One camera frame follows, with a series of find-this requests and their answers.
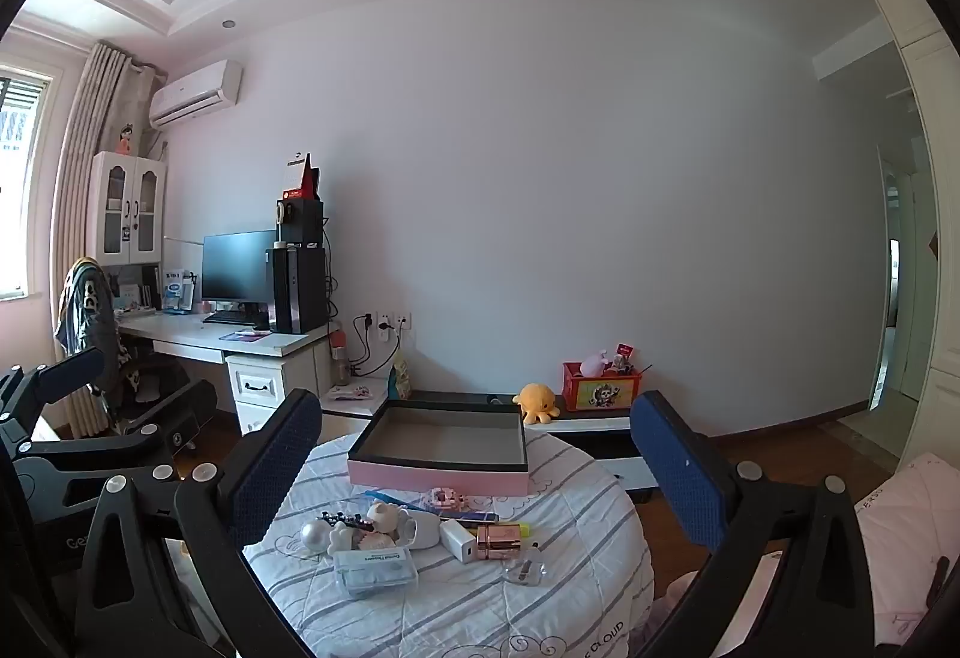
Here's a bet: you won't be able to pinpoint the white wardrobe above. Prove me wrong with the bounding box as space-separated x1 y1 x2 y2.
836 0 960 516

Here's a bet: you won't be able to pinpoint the pink storage box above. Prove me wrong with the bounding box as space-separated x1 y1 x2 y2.
346 398 530 498

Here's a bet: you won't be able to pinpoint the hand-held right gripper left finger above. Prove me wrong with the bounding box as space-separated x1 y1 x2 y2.
71 388 323 658

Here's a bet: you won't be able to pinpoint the clear plastic floss box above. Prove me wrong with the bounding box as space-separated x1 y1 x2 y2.
331 548 419 600

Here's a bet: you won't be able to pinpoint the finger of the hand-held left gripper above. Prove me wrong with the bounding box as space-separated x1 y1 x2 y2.
0 347 107 441
22 379 220 479

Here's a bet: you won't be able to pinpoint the grey printed jacket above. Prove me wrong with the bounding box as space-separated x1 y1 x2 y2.
54 257 121 396

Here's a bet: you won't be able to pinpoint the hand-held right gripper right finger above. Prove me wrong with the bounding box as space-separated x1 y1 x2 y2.
628 390 890 658

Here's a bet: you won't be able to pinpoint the rose gold metal cup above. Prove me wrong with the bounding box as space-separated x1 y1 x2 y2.
476 523 524 561

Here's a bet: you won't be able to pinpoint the white plastic cup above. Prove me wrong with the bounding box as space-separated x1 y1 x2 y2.
405 512 451 550

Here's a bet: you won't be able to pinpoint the black speaker box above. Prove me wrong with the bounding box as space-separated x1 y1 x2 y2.
274 197 325 247

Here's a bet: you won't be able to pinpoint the white glass-door cabinet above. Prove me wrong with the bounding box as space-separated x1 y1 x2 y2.
91 150 167 268

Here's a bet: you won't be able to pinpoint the yellow octopus plush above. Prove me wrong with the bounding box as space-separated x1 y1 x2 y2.
513 383 562 425

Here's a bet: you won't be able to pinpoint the white bear figurine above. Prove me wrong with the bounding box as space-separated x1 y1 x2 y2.
328 500 410 558

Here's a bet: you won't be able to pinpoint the white air conditioner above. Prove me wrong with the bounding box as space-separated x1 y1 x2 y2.
148 60 244 130

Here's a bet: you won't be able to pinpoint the white door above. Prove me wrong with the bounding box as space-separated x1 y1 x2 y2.
874 167 938 404

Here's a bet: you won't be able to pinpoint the clear glass bottle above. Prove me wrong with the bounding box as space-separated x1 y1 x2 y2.
504 545 545 585

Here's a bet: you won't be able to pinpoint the window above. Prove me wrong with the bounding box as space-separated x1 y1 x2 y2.
0 65 57 303

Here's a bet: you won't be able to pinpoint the black computer monitor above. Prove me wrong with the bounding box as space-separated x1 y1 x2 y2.
201 229 277 322

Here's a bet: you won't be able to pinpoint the red toy crate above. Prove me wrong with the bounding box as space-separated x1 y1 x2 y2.
562 362 643 413

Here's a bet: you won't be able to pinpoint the white charger block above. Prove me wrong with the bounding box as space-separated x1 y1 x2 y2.
439 519 479 563

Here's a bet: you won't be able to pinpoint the blue desk box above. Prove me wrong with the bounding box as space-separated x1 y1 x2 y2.
163 268 197 314

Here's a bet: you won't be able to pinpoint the black computer tower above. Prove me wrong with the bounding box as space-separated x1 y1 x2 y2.
270 245 331 335

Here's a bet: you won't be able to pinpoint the red paper bag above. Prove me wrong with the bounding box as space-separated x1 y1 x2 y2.
283 152 322 202

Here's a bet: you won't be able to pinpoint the pink pillow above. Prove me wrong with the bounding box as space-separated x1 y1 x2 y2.
660 452 960 658

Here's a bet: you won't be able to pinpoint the white wall sockets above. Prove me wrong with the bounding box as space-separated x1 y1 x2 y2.
358 309 413 333

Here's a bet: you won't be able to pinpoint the black office chair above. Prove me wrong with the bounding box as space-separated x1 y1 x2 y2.
60 257 218 456

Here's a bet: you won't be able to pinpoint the white desk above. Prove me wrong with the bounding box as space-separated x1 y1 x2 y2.
112 309 335 438

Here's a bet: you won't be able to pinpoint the beige curtain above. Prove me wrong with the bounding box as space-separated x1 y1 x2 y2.
51 41 166 438

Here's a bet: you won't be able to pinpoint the black white low cabinet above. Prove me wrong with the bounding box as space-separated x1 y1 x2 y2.
390 390 655 501

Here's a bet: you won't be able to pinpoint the striped white quilt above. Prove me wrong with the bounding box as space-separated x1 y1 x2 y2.
241 429 653 658

